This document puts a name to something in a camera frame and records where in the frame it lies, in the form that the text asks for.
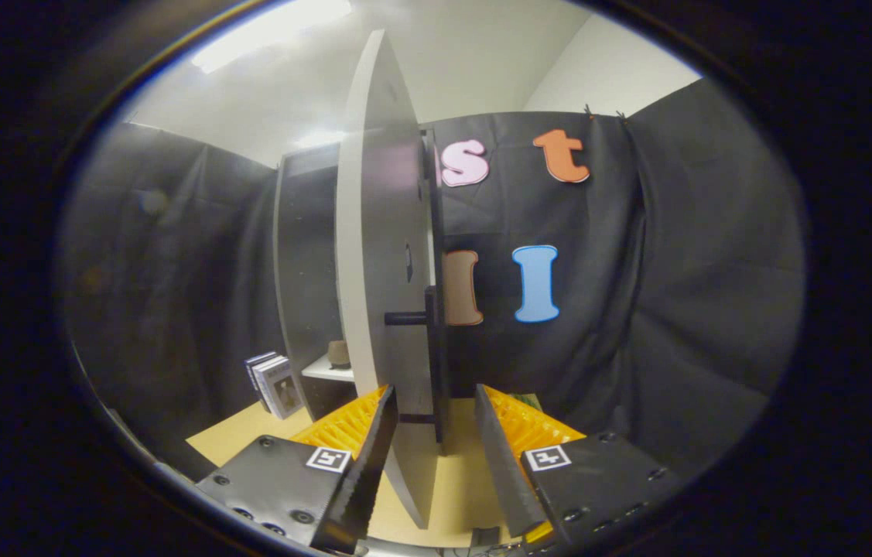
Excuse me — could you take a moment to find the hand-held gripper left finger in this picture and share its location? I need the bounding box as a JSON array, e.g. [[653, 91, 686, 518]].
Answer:
[[196, 384, 399, 554]]

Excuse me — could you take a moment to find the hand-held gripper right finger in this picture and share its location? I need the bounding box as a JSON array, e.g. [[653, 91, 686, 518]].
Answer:
[[474, 384, 684, 546]]

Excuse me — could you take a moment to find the black door handle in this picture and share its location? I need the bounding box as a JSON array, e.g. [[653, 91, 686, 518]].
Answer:
[[385, 285, 452, 446]]

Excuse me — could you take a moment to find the grey shoe cabinet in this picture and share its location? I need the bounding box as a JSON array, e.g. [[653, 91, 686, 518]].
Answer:
[[273, 128, 448, 422]]

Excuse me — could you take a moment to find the white shoe cabinet door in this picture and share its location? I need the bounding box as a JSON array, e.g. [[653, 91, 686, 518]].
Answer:
[[335, 29, 440, 531]]

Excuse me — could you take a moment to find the grey cover book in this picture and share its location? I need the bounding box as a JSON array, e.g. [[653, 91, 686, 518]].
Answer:
[[256, 357, 305, 420]]

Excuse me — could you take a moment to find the dark blue book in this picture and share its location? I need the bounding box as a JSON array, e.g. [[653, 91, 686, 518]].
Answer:
[[245, 352, 279, 407]]

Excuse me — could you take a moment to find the black backdrop cloth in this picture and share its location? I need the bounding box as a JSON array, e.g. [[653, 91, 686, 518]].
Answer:
[[56, 77, 806, 480]]

